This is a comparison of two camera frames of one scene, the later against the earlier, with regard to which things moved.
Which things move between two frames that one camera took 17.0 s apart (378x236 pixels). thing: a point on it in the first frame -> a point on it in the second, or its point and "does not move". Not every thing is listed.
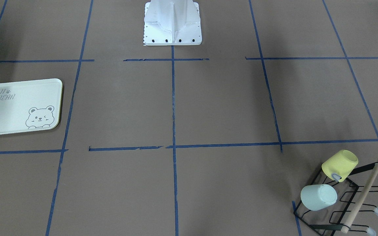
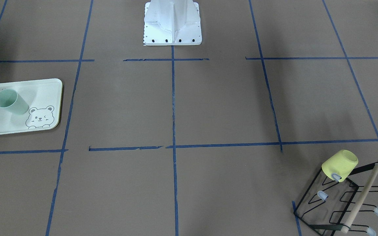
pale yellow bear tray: [21, 107] does not move
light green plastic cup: [315, 197] -> [9, 98]
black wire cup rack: [339, 218] does not move
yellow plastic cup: [342, 163] does not move
